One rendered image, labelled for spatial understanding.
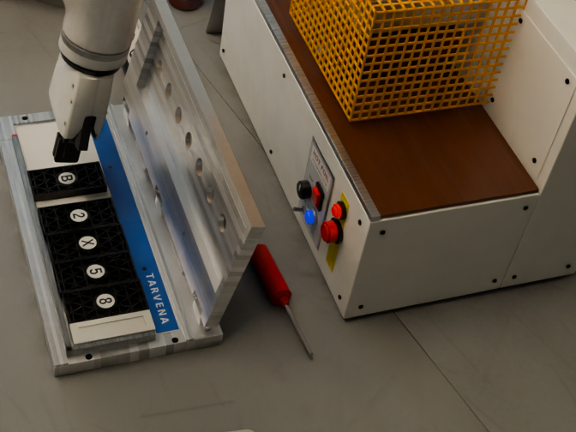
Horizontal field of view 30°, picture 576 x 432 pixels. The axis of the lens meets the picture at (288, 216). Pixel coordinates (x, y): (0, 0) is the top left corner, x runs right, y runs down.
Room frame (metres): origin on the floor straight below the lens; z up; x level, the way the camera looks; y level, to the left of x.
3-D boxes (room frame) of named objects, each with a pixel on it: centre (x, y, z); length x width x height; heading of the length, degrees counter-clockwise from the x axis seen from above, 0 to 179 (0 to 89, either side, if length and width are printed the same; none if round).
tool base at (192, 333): (0.96, 0.24, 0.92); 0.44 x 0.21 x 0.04; 27
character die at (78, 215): (0.94, 0.27, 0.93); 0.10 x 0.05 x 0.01; 117
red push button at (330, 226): (0.93, -0.06, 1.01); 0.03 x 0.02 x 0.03; 27
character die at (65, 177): (1.01, 0.30, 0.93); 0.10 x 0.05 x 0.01; 117
